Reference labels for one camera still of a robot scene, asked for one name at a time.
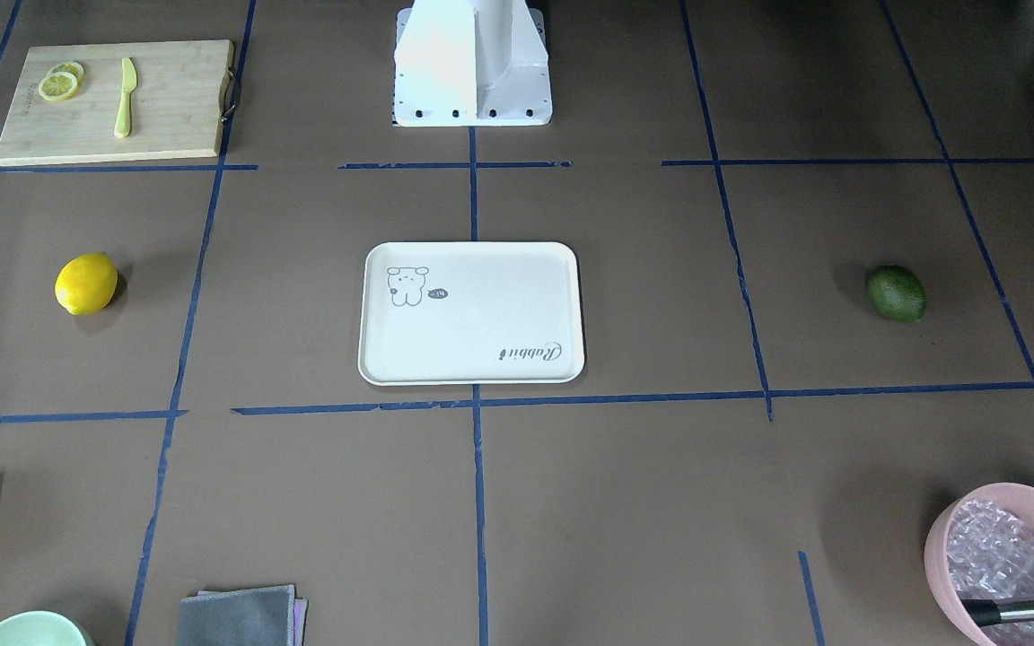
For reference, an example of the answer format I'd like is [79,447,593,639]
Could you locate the black and silver tongs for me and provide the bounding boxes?
[961,598,1034,628]

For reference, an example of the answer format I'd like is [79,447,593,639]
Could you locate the yellow lemon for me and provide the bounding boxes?
[54,252,119,316]

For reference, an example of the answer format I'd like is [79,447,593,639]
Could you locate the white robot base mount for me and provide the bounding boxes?
[391,1,554,127]

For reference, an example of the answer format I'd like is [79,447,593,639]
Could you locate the grey folded cloth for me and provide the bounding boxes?
[175,584,308,645]

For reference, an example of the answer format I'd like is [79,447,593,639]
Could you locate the lemon slice back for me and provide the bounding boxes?
[47,60,85,83]

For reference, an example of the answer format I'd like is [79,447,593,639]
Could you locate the yellow plastic knife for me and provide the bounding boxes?
[112,57,138,139]

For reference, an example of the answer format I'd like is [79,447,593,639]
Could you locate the bamboo cutting board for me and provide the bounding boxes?
[0,39,234,167]

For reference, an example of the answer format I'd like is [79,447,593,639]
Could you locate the mint green bowl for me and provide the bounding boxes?
[0,610,94,646]

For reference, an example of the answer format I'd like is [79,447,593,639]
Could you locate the clear bubble wrap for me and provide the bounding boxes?
[945,499,1034,646]

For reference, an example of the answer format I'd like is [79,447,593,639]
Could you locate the green lime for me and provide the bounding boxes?
[866,265,927,324]

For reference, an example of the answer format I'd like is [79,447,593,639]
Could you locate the lemon slice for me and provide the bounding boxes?
[47,60,85,83]
[38,71,81,102]

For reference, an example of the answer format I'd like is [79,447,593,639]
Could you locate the cream rabbit print tray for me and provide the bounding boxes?
[357,241,586,386]

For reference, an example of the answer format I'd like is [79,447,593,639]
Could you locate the lemon slice front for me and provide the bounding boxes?
[38,71,81,102]

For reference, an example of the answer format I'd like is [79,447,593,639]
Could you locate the pink bowl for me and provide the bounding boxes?
[924,483,1034,646]

